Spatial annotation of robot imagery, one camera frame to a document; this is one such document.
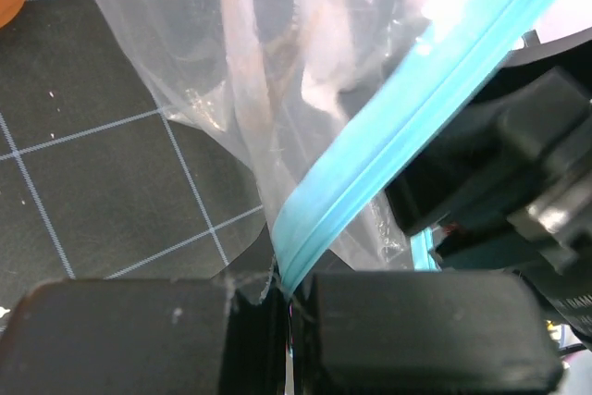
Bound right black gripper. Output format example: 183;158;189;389
386;42;591;343

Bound black grid mat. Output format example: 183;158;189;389
1;0;271;319

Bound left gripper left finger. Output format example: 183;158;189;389
1;279;286;394

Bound clear blue zip bag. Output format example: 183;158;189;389
71;0;584;297

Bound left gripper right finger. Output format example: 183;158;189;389
293;271;563;394

